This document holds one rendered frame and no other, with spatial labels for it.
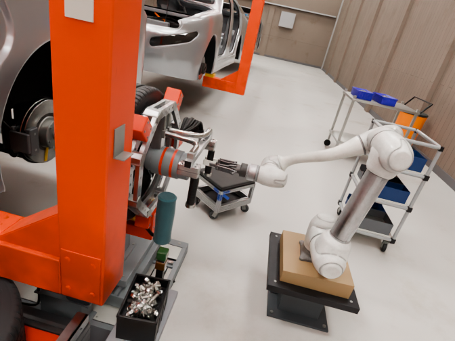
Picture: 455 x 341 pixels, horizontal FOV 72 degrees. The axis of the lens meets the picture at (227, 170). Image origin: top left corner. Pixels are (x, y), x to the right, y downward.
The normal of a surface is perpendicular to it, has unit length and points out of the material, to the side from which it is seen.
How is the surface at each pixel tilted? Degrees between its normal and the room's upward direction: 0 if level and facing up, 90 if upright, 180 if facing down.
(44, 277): 90
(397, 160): 84
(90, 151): 90
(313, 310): 90
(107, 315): 0
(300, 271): 3
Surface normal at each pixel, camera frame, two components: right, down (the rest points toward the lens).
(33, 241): -0.17, 0.39
